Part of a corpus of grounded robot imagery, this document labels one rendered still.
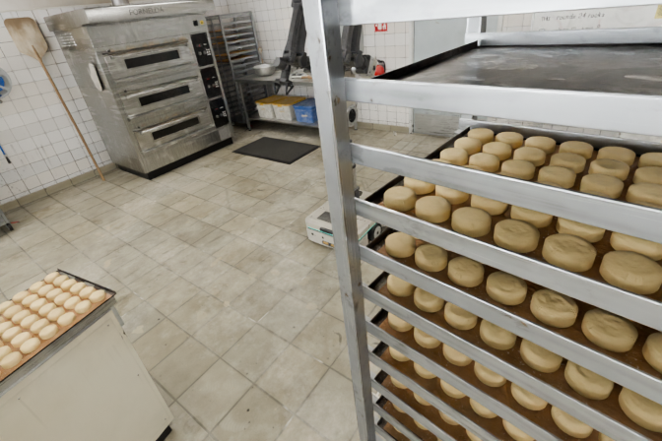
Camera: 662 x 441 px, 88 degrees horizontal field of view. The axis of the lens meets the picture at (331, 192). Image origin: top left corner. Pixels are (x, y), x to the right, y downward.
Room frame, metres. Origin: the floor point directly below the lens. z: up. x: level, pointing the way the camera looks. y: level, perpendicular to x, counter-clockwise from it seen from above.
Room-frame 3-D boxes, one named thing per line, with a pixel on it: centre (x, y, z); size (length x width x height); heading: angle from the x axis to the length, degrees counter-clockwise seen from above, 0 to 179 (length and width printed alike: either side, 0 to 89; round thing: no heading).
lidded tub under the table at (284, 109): (5.66, 0.49, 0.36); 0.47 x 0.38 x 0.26; 140
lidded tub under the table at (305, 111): (5.38, 0.14, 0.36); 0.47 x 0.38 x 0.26; 142
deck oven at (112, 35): (5.00, 2.16, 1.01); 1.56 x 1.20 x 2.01; 140
